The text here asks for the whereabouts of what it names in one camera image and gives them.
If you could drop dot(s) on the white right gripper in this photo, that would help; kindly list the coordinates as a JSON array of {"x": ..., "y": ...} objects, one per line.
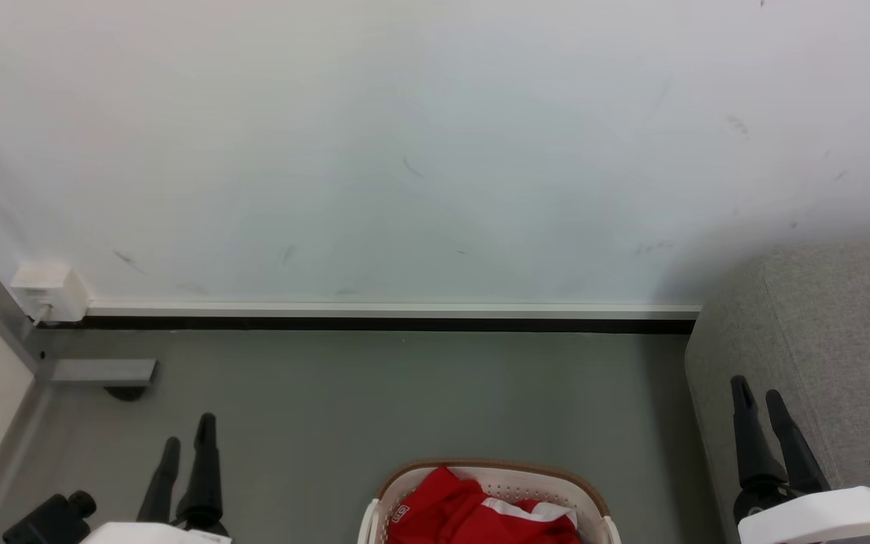
[{"x": 828, "y": 517}]

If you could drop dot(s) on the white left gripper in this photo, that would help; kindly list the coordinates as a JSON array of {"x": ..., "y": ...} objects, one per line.
[{"x": 155, "y": 535}]

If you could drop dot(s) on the white laundry basket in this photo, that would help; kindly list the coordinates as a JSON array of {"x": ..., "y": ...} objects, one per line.
[{"x": 526, "y": 482}]

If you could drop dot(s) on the black caster wheel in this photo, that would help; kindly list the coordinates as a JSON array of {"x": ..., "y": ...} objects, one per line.
[{"x": 125, "y": 393}]

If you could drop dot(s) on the grey fabric sofa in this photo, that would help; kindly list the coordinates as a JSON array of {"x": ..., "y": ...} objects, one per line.
[{"x": 843, "y": 325}]

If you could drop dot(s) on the white and black baseboard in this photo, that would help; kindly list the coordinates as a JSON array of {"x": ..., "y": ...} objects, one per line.
[{"x": 405, "y": 317}]

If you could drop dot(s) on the red and white garment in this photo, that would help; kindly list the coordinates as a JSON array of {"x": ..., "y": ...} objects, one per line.
[{"x": 458, "y": 514}]

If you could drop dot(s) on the grey metal frame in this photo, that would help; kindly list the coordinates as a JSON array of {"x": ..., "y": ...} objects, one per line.
[{"x": 103, "y": 371}]

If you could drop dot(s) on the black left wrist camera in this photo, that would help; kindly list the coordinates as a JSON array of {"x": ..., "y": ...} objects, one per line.
[{"x": 46, "y": 521}]

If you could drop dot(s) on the white wall socket box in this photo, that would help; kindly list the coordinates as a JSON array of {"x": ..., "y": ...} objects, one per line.
[{"x": 53, "y": 287}]

